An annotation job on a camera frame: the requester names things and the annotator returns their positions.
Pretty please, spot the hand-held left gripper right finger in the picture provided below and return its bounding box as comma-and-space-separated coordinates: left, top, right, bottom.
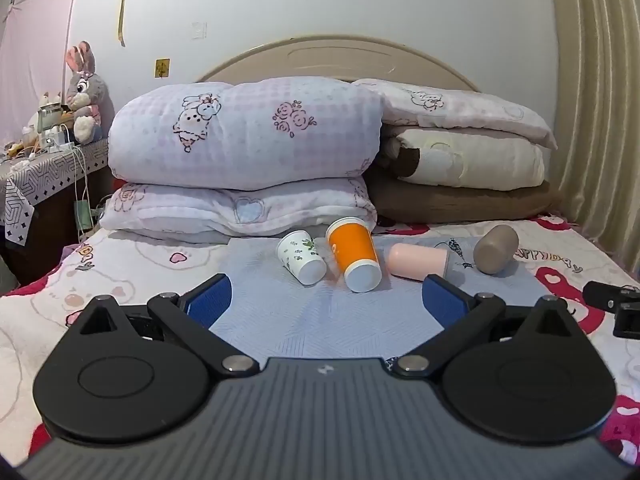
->
387, 275, 586, 378

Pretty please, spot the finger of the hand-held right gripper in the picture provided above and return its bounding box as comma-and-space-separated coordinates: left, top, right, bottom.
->
614, 303, 640, 339
583, 281, 640, 311

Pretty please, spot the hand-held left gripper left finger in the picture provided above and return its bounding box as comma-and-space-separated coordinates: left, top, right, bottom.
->
65, 274, 261, 377

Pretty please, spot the pink cup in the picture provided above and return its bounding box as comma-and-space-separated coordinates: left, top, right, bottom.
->
389, 242, 452, 282

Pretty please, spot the taupe cup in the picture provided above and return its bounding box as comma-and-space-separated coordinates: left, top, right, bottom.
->
473, 225, 519, 275

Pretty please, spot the white cup with green print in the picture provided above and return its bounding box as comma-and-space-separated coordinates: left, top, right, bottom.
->
276, 230, 327, 287

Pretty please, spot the orange paper cup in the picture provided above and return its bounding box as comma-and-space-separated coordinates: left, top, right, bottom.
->
325, 217, 382, 293

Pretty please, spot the pink pillow with heart print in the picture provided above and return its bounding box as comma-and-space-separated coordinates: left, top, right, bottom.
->
99, 176, 378, 241

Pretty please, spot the brown pillow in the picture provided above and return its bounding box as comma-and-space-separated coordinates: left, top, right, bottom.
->
367, 165, 563, 225

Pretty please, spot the light blue cloth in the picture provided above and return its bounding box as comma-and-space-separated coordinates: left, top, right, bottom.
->
207, 235, 551, 361

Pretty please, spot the cream and brown quilt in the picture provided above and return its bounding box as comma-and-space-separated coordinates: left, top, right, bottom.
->
380, 125, 547, 192

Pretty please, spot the green charger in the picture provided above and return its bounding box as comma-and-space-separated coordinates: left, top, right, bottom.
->
74, 200, 96, 231

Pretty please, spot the folded pink checked quilt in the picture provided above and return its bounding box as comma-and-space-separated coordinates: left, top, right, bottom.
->
108, 76, 385, 192

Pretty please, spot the dark wooden bedside table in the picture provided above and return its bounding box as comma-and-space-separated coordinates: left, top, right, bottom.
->
0, 165, 112, 286

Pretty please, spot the beige curtain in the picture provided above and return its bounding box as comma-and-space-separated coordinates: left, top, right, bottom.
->
547, 0, 640, 281

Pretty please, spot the patterned grey tablecloth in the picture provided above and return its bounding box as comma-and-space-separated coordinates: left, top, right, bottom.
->
0, 137, 110, 246

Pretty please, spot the white power strip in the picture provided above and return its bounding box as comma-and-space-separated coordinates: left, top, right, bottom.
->
40, 132, 76, 153

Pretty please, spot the grey plush rabbit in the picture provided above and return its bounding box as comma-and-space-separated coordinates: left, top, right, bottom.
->
65, 40, 110, 143

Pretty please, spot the small cream plush toy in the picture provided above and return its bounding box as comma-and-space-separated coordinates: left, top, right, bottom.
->
27, 91, 63, 128

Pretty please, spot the beige headboard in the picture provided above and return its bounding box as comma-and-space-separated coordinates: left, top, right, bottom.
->
197, 36, 482, 93

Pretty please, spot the yellow tape strip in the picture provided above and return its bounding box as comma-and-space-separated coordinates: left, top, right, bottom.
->
117, 0, 132, 47

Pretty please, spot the pink hanging cloth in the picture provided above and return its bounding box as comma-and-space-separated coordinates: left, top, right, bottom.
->
0, 0, 82, 146

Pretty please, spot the white charging cable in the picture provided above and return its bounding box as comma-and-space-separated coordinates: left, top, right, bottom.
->
69, 144, 95, 235

